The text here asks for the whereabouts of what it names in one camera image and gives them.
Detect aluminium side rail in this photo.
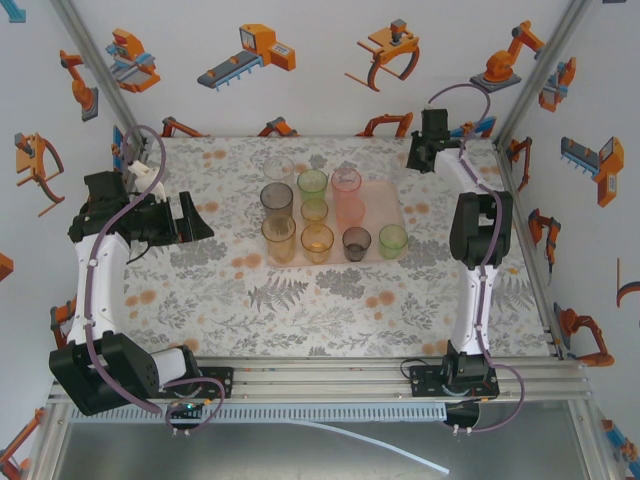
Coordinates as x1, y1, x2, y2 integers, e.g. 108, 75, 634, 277
492, 138, 566, 360

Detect aluminium frame post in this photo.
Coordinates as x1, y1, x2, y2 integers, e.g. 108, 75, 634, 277
49, 0, 150, 146
494, 0, 596, 149

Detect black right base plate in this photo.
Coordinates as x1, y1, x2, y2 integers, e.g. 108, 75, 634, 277
408, 364, 501, 400

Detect small circuit board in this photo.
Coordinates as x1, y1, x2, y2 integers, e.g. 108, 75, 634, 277
171, 399, 207, 417

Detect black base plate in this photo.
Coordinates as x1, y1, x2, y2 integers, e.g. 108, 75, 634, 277
408, 364, 501, 400
192, 366, 236, 400

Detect short orange plastic glass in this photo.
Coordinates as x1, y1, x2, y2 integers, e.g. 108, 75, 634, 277
299, 223, 335, 265
300, 197, 330, 233

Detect tall grey plastic glass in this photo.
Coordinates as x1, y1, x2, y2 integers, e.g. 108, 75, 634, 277
259, 181, 295, 221

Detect pink frosted plastic glass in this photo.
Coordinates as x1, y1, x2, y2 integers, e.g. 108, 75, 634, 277
334, 195, 366, 232

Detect grey slotted cable duct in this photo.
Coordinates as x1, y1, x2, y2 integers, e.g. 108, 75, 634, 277
67, 402, 449, 425

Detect floral tablecloth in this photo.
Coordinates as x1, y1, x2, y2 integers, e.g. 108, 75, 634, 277
92, 135, 554, 359

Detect pink rectangular tray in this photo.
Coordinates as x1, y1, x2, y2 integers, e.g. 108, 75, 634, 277
264, 180, 410, 270

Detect short grey plastic glass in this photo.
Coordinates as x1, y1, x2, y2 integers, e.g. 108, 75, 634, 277
341, 226, 373, 262

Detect pink transparent plastic glass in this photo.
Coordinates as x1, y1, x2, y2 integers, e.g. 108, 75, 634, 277
330, 167, 363, 204

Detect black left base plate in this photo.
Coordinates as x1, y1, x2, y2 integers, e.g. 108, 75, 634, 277
192, 366, 236, 400

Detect white plastic strip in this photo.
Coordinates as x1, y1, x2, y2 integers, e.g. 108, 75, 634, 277
287, 418, 451, 475

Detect aluminium front frame rails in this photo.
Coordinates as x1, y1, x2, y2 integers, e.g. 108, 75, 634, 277
47, 355, 594, 405

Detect tall orange plastic glass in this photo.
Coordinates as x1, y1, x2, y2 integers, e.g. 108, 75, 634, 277
260, 212, 298, 265

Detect grey metal base plate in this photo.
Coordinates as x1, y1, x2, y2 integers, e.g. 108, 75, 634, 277
49, 422, 601, 480

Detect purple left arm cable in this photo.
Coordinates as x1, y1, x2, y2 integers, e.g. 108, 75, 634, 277
83, 124, 227, 441

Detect green plastic glass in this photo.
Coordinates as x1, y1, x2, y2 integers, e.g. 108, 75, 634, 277
378, 223, 409, 260
296, 168, 329, 203

